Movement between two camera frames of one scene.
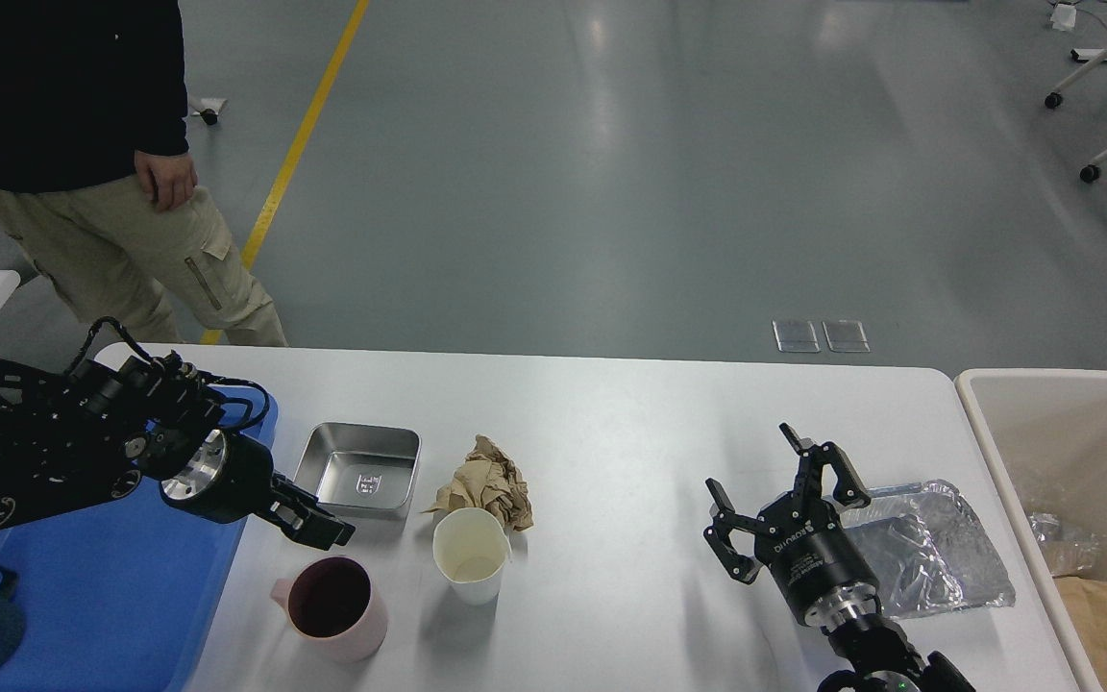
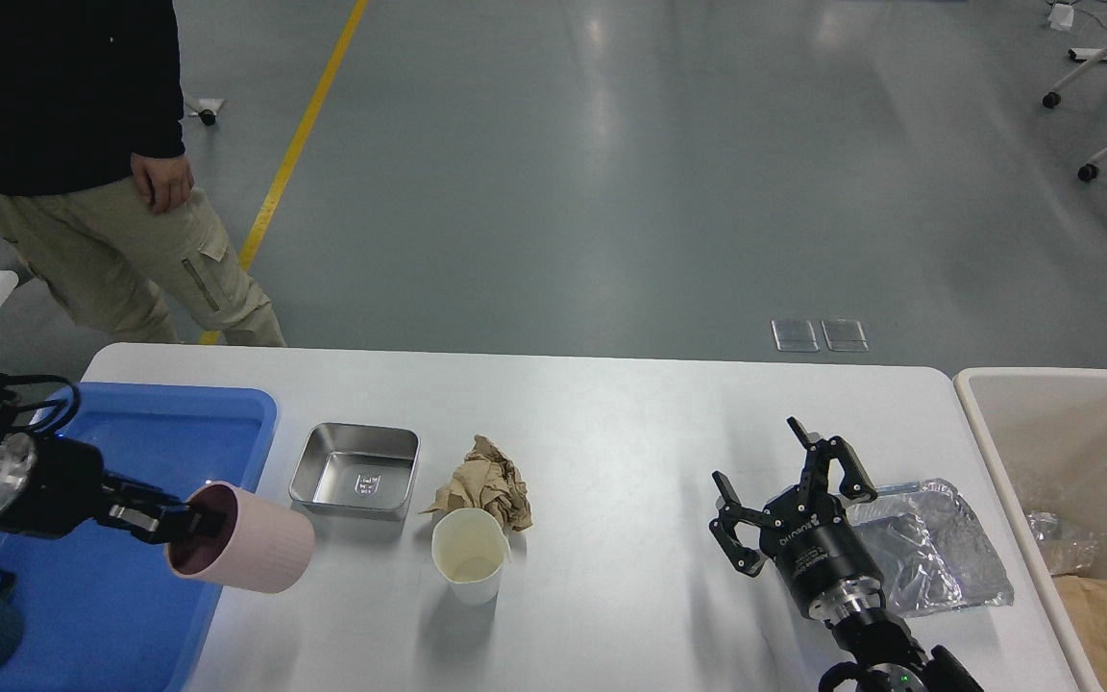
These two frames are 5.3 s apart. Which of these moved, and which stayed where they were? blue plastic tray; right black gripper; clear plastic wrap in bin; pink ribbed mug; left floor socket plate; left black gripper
Moved: left black gripper; pink ribbed mug
Stayed: clear plastic wrap in bin; blue plastic tray; left floor socket plate; right black gripper
